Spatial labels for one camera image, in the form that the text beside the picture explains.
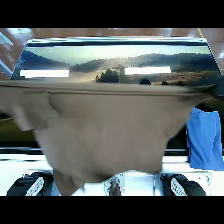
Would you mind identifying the blue garment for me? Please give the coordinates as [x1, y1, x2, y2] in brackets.
[185, 106, 224, 172]

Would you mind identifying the brown T-shirt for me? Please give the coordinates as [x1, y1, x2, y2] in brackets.
[0, 79, 218, 197]

